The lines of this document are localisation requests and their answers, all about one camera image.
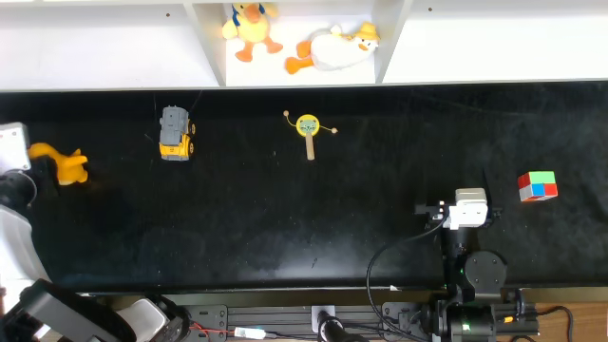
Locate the white plush duck yellow hat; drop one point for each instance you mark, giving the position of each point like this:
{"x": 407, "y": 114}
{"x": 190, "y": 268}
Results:
{"x": 337, "y": 50}

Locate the white shelf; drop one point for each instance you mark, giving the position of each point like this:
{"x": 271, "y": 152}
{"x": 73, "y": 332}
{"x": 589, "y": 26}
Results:
{"x": 95, "y": 52}

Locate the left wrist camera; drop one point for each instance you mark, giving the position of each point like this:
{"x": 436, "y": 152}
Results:
{"x": 12, "y": 147}

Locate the yellow rubber toy animal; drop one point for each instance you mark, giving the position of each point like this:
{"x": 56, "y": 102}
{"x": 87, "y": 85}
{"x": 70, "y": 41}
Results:
{"x": 71, "y": 168}

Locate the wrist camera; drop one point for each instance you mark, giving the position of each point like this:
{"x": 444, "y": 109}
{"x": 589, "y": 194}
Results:
{"x": 12, "y": 147}
{"x": 468, "y": 208}

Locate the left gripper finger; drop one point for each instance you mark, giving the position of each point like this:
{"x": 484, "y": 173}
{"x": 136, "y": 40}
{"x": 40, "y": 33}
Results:
{"x": 46, "y": 173}

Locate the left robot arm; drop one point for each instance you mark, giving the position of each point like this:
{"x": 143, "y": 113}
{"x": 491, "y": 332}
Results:
{"x": 19, "y": 247}

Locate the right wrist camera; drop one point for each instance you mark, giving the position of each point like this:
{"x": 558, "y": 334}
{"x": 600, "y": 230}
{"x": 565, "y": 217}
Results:
{"x": 468, "y": 208}

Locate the mounting rail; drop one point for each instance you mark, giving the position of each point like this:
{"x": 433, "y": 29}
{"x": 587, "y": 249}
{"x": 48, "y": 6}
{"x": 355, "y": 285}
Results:
{"x": 285, "y": 323}

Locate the many-coloured puzzle cube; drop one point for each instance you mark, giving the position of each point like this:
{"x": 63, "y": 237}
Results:
{"x": 537, "y": 186}

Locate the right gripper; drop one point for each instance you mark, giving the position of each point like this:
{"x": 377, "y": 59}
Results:
{"x": 427, "y": 212}

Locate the yellow wooden rattle drum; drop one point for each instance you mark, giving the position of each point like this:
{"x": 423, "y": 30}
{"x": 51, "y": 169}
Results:
{"x": 309, "y": 127}

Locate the grey and yellow toy truck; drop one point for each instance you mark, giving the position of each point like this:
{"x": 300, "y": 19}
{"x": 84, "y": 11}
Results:
{"x": 175, "y": 135}

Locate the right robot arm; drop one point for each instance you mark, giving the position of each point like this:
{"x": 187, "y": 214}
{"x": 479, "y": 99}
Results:
{"x": 484, "y": 271}

